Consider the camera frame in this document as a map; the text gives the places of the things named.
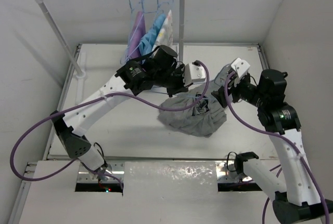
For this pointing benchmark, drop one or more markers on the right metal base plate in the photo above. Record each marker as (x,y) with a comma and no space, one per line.
(225,174)

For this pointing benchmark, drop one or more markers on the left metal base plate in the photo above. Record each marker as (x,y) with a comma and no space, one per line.
(104,174)

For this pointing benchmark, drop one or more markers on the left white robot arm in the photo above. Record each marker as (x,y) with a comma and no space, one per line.
(158,68)

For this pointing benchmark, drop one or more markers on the white foam front board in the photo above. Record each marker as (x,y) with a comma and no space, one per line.
(154,192)

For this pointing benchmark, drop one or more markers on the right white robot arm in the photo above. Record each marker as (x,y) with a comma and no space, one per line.
(298,198)

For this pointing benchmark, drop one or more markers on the metal base plate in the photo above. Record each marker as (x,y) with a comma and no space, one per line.
(225,174)
(104,174)

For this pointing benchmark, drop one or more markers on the white patterned garment on hanger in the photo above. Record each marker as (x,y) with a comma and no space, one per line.
(165,35)

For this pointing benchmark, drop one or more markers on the blue garment on hanger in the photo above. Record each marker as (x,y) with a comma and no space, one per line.
(147,42)

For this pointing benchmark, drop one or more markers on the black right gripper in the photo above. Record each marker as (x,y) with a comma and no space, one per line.
(233,84)

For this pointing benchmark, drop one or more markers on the light blue wire hanger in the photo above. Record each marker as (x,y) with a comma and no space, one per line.
(181,100)

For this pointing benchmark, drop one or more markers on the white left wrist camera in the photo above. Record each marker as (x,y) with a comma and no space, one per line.
(194,73)

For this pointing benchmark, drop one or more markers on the grey t shirt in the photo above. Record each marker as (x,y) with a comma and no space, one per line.
(203,119)

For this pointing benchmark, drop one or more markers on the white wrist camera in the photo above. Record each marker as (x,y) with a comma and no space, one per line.
(194,73)
(240,66)

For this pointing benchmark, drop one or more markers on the purple garment on hanger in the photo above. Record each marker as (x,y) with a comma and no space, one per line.
(137,32)

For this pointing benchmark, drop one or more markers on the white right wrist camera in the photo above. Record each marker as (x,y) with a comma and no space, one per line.
(240,66)

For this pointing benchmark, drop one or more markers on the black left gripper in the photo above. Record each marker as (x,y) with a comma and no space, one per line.
(180,87)

